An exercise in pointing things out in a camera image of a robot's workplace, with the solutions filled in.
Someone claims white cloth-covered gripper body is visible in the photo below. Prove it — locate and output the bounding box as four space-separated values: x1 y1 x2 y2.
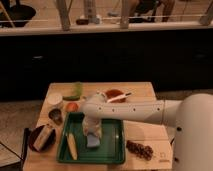
82 116 102 139

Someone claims blue sponge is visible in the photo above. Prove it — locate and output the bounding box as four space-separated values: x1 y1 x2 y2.
87 134 100 148

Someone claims green plastic tray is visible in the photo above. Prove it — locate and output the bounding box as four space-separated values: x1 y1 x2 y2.
57 112 126 164

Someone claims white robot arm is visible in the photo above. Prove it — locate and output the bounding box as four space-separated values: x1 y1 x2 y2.
82 93 213 171

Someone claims red tomato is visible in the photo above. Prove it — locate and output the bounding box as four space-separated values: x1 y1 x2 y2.
65 102 79 112

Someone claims yellow corn cob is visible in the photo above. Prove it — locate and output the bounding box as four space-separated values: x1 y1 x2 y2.
67 133 78 160

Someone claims green pepper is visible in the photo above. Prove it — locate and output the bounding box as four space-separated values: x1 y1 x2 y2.
63 96 80 101

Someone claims small dark metal bowl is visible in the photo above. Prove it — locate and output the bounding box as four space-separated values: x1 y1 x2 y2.
48 109 63 125

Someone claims red bowl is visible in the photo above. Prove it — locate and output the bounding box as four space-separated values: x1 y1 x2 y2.
105 89 126 103

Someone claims light green vegetable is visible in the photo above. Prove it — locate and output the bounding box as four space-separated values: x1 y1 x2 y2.
74 82 82 97

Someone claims white spoon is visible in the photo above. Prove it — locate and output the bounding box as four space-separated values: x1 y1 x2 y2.
107 93 130 103

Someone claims white cup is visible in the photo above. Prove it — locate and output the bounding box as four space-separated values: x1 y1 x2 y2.
47 93 63 108

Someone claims sandwich slice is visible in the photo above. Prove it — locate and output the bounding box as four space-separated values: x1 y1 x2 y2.
33 125 53 151

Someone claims dark round plate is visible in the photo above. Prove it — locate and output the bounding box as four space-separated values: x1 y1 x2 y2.
28 124 56 152

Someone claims brown grape bunch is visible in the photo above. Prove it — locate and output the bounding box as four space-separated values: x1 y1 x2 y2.
126 140 153 161

